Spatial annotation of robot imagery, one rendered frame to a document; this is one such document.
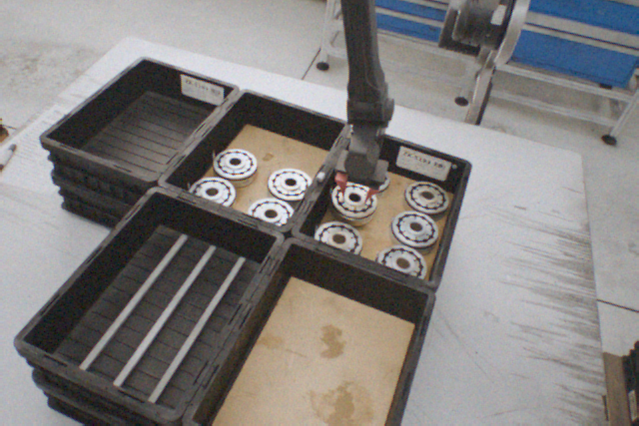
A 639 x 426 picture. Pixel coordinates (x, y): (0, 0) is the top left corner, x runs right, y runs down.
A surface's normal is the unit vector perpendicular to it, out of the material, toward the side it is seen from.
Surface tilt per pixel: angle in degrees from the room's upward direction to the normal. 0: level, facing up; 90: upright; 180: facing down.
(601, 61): 90
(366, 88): 101
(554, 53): 90
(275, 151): 0
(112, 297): 0
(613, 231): 0
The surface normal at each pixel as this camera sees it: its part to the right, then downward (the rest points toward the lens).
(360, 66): -0.26, 0.77
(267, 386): 0.11, -0.72
